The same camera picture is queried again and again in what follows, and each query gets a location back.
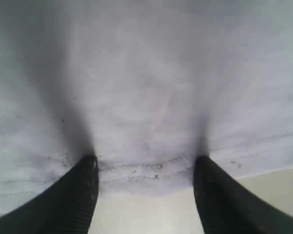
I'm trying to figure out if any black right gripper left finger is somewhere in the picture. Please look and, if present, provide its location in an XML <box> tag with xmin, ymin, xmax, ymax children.
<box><xmin>0</xmin><ymin>156</ymin><xmax>99</xmax><ymax>234</ymax></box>

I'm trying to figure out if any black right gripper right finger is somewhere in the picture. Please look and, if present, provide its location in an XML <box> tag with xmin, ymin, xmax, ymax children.
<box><xmin>193</xmin><ymin>156</ymin><xmax>293</xmax><ymax>234</ymax></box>

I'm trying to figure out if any white t-shirt with red lettering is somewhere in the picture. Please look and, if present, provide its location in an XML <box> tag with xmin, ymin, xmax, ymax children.
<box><xmin>0</xmin><ymin>0</ymin><xmax>293</xmax><ymax>212</ymax></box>

